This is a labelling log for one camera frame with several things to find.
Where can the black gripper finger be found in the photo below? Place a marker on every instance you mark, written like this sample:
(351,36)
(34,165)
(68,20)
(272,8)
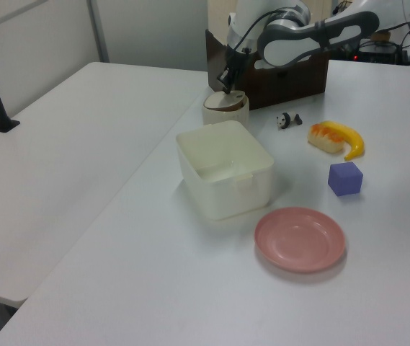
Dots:
(237,79)
(224,81)

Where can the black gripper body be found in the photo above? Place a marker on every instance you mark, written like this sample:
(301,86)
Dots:
(239,59)

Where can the cream lidded trash can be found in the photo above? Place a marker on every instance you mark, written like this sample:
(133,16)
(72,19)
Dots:
(222,117)

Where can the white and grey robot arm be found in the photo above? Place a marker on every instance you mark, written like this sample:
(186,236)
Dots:
(291,47)

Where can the dark brown drawer box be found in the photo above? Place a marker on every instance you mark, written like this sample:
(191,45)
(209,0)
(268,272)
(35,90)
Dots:
(298,83)

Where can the small panda figurine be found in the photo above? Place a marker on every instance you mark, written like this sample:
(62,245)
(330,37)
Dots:
(285,119)

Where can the toy bread with orange glaze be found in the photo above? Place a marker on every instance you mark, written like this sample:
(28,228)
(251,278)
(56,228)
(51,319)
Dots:
(325,144)

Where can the cream open storage box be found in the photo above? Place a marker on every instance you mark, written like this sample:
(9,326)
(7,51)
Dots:
(226,194)

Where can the yellow toy banana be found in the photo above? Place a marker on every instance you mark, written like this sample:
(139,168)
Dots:
(356,144)

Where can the black electronics box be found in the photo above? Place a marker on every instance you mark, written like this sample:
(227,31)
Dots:
(377,52)

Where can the small brown cardboard box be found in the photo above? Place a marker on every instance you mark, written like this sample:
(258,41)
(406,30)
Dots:
(381,35)

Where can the purple cube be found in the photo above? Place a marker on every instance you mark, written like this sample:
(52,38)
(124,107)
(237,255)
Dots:
(345,180)

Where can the pink plastic plate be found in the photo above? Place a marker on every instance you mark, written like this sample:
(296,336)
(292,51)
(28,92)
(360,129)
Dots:
(298,239)

